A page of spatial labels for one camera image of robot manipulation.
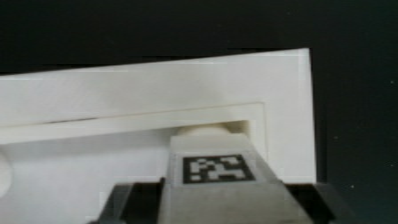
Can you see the white square tabletop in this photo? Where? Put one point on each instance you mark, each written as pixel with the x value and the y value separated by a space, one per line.
pixel 89 119

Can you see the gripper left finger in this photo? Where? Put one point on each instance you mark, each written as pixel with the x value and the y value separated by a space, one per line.
pixel 132 206

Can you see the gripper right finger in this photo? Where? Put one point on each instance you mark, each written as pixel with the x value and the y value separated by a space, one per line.
pixel 322 203

